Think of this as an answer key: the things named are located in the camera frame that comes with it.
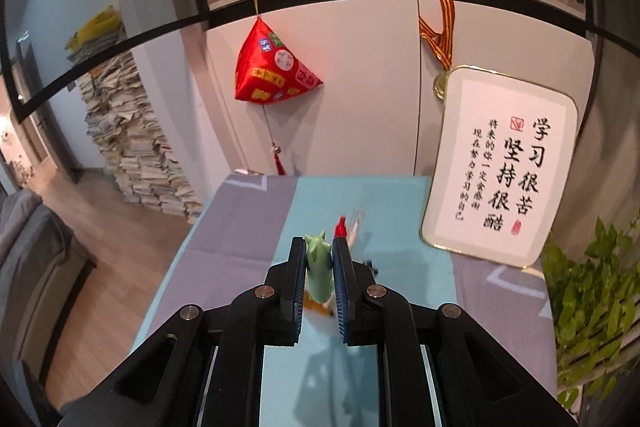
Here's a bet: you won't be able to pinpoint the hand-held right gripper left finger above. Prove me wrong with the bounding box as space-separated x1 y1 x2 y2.
57 236 307 427

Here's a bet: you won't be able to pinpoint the white pen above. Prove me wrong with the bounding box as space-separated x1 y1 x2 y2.
348 208 364 248

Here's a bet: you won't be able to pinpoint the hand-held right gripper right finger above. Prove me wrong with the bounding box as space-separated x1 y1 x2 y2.
332 237 581 427

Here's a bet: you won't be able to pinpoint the dark room door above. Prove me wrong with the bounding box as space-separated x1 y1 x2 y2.
12 32 81 185

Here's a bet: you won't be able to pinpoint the framed calligraphy board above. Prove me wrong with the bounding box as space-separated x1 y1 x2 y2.
420 65 579 269

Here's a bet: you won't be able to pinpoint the light green pen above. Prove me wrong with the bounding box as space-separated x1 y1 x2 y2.
304 229 335 318

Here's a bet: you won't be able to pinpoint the red pyramid hanging ornament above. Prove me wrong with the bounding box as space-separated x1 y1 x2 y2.
234 0 323 178

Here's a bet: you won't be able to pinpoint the tall stacks of papers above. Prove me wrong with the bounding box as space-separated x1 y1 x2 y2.
75 34 203 223

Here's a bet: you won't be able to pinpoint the teal and grey tablecloth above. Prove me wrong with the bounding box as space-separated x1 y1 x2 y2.
130 173 558 427

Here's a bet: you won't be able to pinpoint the gold medal with striped ribbon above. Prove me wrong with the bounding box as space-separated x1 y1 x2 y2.
417 0 457 100

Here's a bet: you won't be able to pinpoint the white bookshelf cabinet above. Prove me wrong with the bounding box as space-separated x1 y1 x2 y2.
192 0 596 180

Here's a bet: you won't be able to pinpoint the grey sofa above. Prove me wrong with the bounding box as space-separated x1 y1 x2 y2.
0 189 98 408

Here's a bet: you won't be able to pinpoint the green potted plant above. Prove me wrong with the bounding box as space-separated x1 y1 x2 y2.
540 214 640 413

